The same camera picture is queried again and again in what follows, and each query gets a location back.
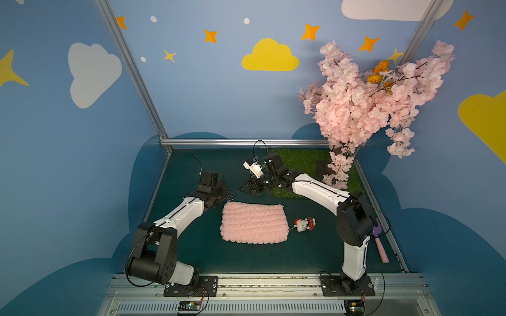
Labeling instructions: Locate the white cat plush keychain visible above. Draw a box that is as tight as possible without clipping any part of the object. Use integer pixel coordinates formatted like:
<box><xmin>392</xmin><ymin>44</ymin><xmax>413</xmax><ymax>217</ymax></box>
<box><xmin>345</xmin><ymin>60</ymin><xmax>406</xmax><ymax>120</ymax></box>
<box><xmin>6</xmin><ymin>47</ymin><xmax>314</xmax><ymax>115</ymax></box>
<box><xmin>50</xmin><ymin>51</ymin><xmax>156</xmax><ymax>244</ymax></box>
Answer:
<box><xmin>294</xmin><ymin>217</ymin><xmax>316</xmax><ymax>233</ymax></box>

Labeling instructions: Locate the aluminium back frame bar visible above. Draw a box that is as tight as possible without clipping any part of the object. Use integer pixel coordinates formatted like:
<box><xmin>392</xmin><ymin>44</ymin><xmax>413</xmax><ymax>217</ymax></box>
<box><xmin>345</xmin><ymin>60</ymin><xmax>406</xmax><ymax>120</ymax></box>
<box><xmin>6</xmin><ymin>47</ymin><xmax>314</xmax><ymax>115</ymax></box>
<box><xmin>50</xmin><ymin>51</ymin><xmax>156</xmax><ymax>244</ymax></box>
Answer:
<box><xmin>160</xmin><ymin>138</ymin><xmax>329</xmax><ymax>147</ymax></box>

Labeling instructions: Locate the aluminium front rail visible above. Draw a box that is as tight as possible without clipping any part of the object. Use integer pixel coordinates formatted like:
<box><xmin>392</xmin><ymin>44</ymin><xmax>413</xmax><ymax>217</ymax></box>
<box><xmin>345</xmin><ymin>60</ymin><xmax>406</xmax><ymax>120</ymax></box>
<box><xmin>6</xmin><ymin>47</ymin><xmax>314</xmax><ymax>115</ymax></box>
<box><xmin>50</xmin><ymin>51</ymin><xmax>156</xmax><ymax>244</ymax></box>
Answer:
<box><xmin>99</xmin><ymin>273</ymin><xmax>440</xmax><ymax>315</ymax></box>

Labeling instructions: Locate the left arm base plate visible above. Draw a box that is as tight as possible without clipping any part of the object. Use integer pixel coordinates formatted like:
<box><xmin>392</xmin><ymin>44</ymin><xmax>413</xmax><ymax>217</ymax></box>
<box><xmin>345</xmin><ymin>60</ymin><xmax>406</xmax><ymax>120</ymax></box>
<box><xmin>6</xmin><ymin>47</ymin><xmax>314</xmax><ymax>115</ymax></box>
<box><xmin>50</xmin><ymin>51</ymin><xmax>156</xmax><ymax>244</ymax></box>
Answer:
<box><xmin>163</xmin><ymin>275</ymin><xmax>219</xmax><ymax>298</ymax></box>

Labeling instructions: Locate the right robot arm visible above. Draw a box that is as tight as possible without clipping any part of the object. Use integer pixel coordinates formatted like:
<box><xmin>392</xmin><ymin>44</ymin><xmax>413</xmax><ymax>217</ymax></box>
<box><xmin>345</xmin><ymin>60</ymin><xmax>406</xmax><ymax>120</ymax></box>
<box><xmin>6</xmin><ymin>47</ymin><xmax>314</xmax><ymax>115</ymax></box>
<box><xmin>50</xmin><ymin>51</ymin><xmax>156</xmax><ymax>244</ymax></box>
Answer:
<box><xmin>241</xmin><ymin>154</ymin><xmax>378</xmax><ymax>292</ymax></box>

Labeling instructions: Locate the purple pink toy rake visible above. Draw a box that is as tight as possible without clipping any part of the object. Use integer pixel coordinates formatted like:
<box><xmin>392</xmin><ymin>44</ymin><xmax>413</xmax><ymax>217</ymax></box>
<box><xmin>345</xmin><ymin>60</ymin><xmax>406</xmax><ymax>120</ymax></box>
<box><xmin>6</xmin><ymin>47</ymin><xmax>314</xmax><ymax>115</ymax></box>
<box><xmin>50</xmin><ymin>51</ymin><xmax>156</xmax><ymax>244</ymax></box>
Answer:
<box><xmin>373</xmin><ymin>219</ymin><xmax>390</xmax><ymax>264</ymax></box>

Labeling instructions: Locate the green artificial grass mat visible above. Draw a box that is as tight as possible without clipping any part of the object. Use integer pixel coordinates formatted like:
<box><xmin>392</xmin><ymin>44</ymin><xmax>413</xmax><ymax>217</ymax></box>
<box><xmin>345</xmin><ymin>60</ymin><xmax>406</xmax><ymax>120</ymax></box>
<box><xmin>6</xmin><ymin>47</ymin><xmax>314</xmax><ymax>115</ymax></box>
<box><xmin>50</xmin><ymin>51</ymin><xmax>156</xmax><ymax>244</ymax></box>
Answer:
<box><xmin>270</xmin><ymin>148</ymin><xmax>367</xmax><ymax>195</ymax></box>

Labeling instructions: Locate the pink knitted bag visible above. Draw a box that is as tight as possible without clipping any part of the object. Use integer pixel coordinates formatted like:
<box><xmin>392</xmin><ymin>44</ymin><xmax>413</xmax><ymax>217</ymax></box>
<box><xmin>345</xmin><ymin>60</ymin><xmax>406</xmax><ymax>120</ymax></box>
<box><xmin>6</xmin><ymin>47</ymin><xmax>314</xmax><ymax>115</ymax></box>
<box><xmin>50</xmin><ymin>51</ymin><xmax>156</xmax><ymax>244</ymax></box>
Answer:
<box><xmin>220</xmin><ymin>201</ymin><xmax>289</xmax><ymax>244</ymax></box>

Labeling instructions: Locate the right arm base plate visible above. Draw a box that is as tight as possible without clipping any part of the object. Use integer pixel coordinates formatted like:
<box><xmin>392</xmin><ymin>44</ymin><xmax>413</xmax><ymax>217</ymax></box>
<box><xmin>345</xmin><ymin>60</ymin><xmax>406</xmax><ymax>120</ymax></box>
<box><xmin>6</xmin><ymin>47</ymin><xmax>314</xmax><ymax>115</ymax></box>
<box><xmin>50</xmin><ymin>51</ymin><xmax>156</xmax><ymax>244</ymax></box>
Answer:
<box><xmin>319</xmin><ymin>273</ymin><xmax>376</xmax><ymax>297</ymax></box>

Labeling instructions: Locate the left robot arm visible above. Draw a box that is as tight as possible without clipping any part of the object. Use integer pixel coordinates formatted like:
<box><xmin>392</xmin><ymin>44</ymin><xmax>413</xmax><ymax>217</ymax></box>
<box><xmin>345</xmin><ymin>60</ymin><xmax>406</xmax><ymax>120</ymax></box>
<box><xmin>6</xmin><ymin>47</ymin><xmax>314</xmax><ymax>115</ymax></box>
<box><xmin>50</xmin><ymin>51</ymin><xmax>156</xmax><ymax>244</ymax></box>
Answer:
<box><xmin>125</xmin><ymin>171</ymin><xmax>231</xmax><ymax>292</ymax></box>

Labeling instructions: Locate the pink cherry blossom tree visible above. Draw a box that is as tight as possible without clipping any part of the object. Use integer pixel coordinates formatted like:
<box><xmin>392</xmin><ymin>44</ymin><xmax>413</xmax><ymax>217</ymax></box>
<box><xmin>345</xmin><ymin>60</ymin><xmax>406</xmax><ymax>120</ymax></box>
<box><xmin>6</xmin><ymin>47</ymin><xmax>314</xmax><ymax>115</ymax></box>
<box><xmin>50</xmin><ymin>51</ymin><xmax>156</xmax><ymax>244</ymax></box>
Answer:
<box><xmin>299</xmin><ymin>41</ymin><xmax>455</xmax><ymax>190</ymax></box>

